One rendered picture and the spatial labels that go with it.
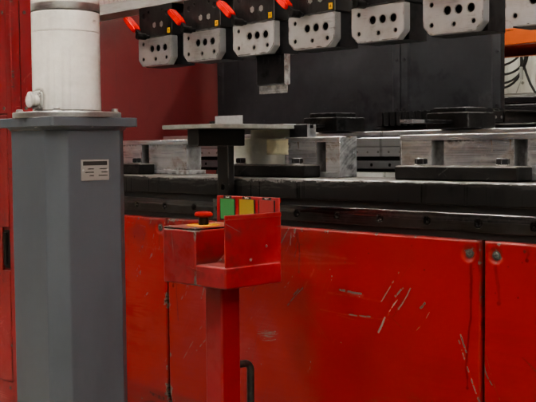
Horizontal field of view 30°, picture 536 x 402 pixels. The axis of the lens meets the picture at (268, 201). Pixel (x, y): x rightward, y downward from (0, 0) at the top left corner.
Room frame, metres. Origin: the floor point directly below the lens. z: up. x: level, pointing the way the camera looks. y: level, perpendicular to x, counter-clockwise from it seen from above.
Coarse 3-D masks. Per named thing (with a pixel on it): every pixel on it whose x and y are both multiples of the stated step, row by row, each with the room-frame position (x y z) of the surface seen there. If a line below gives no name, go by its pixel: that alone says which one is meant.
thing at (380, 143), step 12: (324, 132) 2.69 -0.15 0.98; (336, 132) 2.65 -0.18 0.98; (348, 132) 2.62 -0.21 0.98; (360, 132) 2.59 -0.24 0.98; (372, 132) 2.56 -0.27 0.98; (384, 132) 2.53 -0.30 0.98; (396, 132) 2.51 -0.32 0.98; (408, 132) 2.48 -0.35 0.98; (420, 132) 2.45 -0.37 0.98; (432, 132) 2.42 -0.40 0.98; (444, 132) 2.40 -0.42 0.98; (456, 132) 2.37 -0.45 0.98; (468, 132) 2.35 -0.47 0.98; (480, 132) 2.32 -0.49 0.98; (492, 132) 2.30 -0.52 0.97; (504, 132) 2.28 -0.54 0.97; (360, 144) 2.59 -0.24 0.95; (372, 144) 2.56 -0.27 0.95; (384, 144) 2.53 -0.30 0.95; (396, 144) 2.50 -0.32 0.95; (204, 156) 3.06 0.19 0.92; (216, 156) 3.02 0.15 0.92; (360, 156) 2.60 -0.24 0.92; (372, 156) 2.57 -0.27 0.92; (384, 156) 2.54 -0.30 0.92; (396, 156) 2.51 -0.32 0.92; (204, 168) 3.06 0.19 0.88; (216, 168) 3.02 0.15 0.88; (360, 168) 2.59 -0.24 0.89; (372, 168) 2.56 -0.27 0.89; (384, 168) 2.53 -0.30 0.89
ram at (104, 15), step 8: (128, 0) 2.87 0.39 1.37; (136, 0) 2.85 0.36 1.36; (144, 0) 2.82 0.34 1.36; (152, 0) 2.79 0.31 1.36; (160, 0) 2.77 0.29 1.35; (168, 0) 2.74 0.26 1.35; (176, 0) 2.72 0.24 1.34; (104, 8) 2.96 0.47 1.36; (112, 8) 2.93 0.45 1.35; (120, 8) 2.90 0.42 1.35; (128, 8) 2.87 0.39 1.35; (136, 8) 2.85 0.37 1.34; (104, 16) 3.00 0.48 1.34; (112, 16) 3.00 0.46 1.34; (120, 16) 3.00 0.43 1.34; (128, 16) 3.00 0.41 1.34
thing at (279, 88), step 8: (264, 56) 2.51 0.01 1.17; (272, 56) 2.49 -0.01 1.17; (280, 56) 2.47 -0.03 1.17; (288, 56) 2.47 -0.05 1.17; (264, 64) 2.51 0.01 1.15; (272, 64) 2.49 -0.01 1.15; (280, 64) 2.47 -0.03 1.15; (288, 64) 2.47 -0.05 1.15; (264, 72) 2.51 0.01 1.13; (272, 72) 2.49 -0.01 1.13; (280, 72) 2.47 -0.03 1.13; (288, 72) 2.47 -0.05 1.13; (264, 80) 2.51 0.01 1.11; (272, 80) 2.49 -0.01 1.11; (280, 80) 2.47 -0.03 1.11; (288, 80) 2.47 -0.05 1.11; (264, 88) 2.52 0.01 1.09; (272, 88) 2.50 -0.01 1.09; (280, 88) 2.48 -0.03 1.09
